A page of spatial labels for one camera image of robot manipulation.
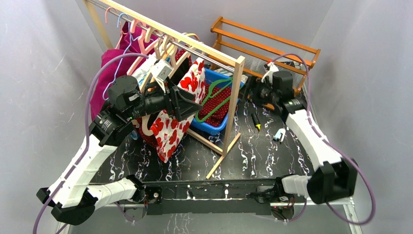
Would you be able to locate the red polka dot skirt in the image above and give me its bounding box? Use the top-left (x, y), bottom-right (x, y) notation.
top-left (197, 84), bottom-right (231, 127)

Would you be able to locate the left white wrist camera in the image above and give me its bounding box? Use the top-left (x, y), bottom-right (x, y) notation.
top-left (151, 59), bottom-right (172, 93)

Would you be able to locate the orange wooden shoe rack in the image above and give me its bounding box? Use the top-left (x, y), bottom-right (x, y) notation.
top-left (210, 17), bottom-right (321, 97)

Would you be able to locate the white plastic clip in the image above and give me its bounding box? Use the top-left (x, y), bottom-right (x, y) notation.
top-left (273, 128), bottom-right (286, 144)

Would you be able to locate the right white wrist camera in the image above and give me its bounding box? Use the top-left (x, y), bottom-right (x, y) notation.
top-left (261, 61), bottom-right (279, 84)

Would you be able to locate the black yellow marker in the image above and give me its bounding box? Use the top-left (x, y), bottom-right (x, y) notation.
top-left (251, 113), bottom-right (261, 131)

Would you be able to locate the white red poppy garment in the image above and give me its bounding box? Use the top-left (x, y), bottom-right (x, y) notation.
top-left (150, 58), bottom-right (206, 163)

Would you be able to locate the wooden clothes rack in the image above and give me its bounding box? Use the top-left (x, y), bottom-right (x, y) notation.
top-left (84, 0), bottom-right (245, 179)

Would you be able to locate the magenta garment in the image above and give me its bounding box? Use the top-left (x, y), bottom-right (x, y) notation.
top-left (90, 22), bottom-right (155, 122)

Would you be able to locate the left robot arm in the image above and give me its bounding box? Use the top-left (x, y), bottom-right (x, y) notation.
top-left (37, 76), bottom-right (202, 225)

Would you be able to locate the green velvet hanger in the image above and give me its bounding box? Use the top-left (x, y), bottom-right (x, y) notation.
top-left (195, 78), bottom-right (232, 127)

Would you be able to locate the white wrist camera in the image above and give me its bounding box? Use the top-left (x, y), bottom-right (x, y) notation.
top-left (261, 61), bottom-right (279, 84)
top-left (151, 59), bottom-right (172, 93)

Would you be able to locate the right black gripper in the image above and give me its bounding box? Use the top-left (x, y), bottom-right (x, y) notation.
top-left (233, 75), bottom-right (278, 105)

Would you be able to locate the black garment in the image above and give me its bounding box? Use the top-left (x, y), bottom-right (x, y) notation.
top-left (170, 58), bottom-right (192, 85)

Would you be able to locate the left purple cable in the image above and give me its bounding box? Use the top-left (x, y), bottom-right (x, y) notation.
top-left (32, 53), bottom-right (150, 234)

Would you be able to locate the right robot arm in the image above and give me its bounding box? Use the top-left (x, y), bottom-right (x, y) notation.
top-left (244, 71), bottom-right (357, 204)

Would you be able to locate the black base frame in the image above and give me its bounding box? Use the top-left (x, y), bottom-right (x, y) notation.
top-left (113, 175), bottom-right (310, 223)

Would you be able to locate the blue plastic bin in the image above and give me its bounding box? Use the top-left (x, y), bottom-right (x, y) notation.
top-left (190, 69), bottom-right (232, 135)

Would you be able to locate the cream wooden hanger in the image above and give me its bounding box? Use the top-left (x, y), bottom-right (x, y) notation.
top-left (140, 32), bottom-right (201, 137)

